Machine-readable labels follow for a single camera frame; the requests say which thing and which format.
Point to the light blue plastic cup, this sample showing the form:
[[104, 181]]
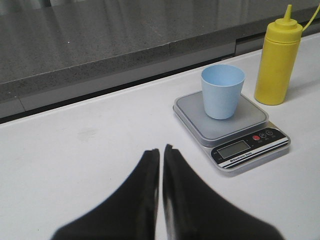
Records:
[[221, 89]]

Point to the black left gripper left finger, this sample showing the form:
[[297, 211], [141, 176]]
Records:
[[130, 213]]

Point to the silver digital kitchen scale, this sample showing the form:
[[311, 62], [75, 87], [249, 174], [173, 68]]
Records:
[[242, 142]]

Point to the yellow squeeze bottle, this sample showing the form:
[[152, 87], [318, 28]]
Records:
[[280, 48]]

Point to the grey stone counter ledge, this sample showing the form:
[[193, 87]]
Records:
[[56, 52]]

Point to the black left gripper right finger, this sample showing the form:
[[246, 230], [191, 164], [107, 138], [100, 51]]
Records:
[[194, 211]]

